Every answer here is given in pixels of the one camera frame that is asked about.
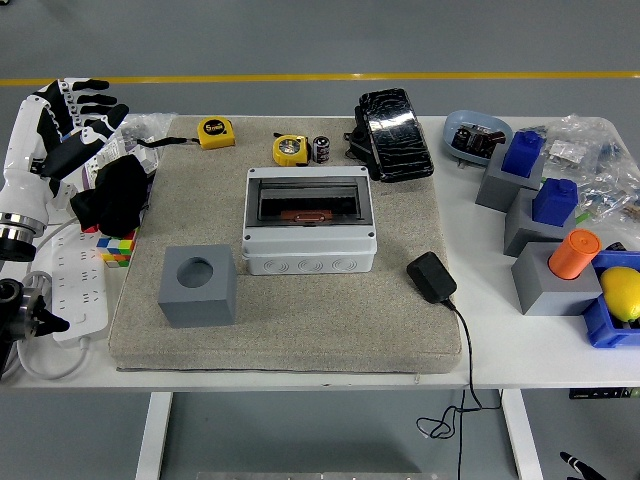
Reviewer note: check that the clear plastic bag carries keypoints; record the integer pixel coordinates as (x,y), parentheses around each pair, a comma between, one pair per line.
(150,122)

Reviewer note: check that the clear plastic bags of parts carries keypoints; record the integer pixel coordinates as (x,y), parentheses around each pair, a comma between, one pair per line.
(610,170)

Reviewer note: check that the white power strip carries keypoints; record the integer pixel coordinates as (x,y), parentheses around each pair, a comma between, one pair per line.
(82,300)

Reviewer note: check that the white circuit breaker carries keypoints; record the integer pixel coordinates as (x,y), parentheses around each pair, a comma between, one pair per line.
(64,196)

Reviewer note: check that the yellow lemon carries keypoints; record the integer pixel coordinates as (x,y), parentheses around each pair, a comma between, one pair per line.
(622,292)

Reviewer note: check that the white purple parts packet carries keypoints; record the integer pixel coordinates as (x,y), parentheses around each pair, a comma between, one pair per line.
(100,162)

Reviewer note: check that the colourful puzzle cube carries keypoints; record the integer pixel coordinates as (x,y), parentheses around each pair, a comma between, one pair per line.
(117,247)

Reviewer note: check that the blue plastic bin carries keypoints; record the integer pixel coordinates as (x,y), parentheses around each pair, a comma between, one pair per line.
(600,330)

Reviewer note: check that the glossy black tray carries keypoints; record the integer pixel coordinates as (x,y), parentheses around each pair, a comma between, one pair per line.
(397,135)

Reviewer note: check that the yellow tape measure clear face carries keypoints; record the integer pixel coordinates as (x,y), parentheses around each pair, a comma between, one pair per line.
(290,150)

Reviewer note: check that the beige fabric mat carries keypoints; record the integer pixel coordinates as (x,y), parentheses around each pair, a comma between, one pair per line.
(310,320)

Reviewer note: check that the grey electrical box with lid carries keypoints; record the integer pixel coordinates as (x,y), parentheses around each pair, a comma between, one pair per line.
(310,245)

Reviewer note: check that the grey holder block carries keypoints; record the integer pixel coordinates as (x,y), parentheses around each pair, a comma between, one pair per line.
(525,230)
(550,295)
(492,190)

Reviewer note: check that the black cloth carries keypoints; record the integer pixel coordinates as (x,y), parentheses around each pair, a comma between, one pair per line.
(115,195)

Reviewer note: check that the black table control panel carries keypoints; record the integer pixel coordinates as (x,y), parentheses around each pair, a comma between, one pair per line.
(600,393)

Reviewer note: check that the small clear parts packet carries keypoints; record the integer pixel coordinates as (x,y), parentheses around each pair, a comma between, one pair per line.
(565,151)

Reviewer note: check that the dark electronic components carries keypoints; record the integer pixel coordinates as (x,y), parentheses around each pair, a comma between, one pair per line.
(475,140)

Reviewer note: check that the orange cylinder battery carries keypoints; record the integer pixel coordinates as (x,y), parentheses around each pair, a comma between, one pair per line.
(575,252)
(306,216)

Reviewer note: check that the small black cylinder battery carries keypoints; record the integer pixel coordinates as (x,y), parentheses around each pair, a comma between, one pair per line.
(321,150)

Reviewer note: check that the grey block with round hole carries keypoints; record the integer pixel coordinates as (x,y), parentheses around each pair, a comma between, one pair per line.
(200,300)

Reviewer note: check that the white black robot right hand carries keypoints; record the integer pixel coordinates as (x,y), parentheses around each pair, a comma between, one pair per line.
(582,470)

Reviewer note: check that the black power adapter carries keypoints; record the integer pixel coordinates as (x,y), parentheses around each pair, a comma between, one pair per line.
(431,276)

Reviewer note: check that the black plastic clip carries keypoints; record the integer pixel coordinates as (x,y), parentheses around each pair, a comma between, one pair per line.
(359,137)

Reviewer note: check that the white table leg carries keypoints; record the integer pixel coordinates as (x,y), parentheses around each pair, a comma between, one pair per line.
(152,435)
(522,435)

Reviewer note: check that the white terminal block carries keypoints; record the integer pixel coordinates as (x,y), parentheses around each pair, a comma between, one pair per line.
(149,157)

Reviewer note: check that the blue battery block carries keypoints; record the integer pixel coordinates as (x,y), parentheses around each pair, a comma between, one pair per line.
(522,152)
(554,202)

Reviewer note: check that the light blue bowl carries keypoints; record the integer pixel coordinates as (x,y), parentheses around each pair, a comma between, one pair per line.
(457,122)

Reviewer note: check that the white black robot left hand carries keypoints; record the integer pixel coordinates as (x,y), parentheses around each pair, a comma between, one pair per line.
(27,180)

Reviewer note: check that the green plastic strip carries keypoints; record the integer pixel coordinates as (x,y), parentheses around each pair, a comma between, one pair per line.
(582,216)

